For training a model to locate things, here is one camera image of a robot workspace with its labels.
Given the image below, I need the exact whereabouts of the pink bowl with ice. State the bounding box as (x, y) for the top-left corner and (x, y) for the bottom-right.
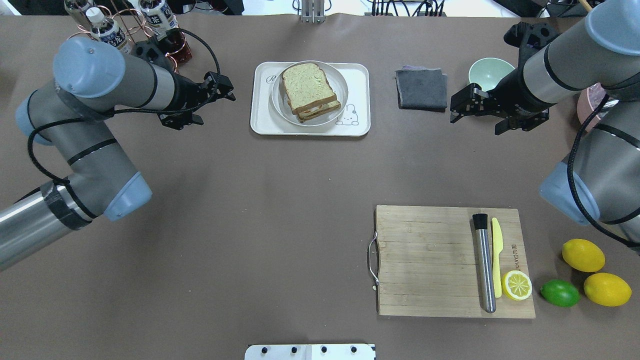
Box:
(576, 83), (606, 125)

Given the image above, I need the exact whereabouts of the dark drink bottle three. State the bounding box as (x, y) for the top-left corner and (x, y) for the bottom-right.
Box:
(63, 0), (95, 30)

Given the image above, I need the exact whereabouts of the steel black-tipped knife handle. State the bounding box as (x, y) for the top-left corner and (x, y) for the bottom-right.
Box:
(471, 213), (497, 313)

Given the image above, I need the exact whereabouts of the cream rabbit tray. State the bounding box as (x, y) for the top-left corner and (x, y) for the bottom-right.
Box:
(250, 61), (371, 137)

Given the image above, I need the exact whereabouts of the dark drink bottle two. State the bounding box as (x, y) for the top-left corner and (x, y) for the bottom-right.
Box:
(139, 0), (178, 38)

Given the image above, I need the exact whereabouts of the bread slice on plate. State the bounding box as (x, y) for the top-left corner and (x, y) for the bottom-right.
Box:
(297, 100), (342, 124)

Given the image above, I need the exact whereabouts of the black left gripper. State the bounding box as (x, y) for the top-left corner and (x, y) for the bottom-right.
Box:
(158, 72), (236, 130)

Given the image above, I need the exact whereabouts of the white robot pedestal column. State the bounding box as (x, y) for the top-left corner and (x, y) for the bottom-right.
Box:
(244, 342), (377, 360)

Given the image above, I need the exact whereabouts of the grey folded cloth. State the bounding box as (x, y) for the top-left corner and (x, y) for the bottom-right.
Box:
(395, 65), (448, 112)

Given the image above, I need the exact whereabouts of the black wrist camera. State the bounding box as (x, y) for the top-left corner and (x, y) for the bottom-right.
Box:
(131, 39), (174, 72)
(503, 22), (560, 68)

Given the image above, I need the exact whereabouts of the yellow lemon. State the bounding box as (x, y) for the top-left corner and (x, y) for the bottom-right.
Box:
(583, 272), (633, 307)
(561, 238), (606, 272)

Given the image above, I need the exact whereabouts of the white round plate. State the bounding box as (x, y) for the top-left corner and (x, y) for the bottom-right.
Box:
(270, 60), (349, 127)

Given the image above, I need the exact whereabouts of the yellow lemon far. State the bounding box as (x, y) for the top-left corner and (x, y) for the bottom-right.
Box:
(583, 272), (633, 307)

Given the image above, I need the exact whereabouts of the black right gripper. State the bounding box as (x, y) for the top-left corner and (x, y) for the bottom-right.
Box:
(449, 75), (551, 136)

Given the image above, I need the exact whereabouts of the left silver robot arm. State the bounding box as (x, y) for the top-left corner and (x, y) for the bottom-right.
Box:
(1, 38), (235, 271)

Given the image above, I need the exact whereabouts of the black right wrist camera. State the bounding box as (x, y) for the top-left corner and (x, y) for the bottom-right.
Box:
(503, 22), (560, 68)

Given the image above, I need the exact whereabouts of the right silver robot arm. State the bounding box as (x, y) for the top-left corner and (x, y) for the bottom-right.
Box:
(450, 0), (640, 252)

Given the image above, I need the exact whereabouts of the mint green bowl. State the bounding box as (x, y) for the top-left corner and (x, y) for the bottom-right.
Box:
(468, 57), (515, 92)

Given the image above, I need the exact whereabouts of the yellow lemon near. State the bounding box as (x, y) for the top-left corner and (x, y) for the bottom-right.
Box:
(561, 238), (606, 272)

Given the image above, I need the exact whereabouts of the green lime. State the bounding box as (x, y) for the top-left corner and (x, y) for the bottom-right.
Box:
(540, 279), (580, 308)

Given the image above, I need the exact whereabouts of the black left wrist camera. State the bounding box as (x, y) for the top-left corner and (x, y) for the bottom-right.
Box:
(131, 39), (174, 72)

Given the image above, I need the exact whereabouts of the yellow lemon squeezer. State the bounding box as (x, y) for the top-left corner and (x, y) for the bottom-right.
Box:
(491, 218), (533, 301)

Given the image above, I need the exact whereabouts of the bread slice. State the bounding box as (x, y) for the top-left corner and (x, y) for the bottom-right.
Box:
(280, 63), (338, 116)
(297, 100), (342, 124)

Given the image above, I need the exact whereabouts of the aluminium frame post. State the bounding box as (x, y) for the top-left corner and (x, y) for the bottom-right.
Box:
(299, 0), (326, 24)

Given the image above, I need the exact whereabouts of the dark drink bottle one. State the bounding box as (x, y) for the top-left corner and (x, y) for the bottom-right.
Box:
(85, 7), (132, 54)

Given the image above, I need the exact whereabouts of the copper wire bottle rack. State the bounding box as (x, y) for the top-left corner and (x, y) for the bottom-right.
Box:
(77, 0), (193, 73)

